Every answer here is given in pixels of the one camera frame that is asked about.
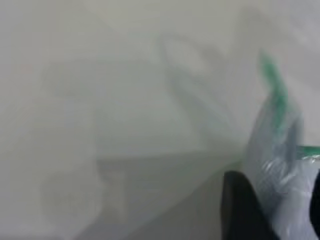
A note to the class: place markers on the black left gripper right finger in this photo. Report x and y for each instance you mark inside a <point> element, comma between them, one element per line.
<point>316,200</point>

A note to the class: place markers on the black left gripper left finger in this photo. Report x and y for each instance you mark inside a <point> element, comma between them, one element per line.
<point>242,210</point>

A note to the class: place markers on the clear zip bag green zipper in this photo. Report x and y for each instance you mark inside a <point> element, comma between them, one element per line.
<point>277,160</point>

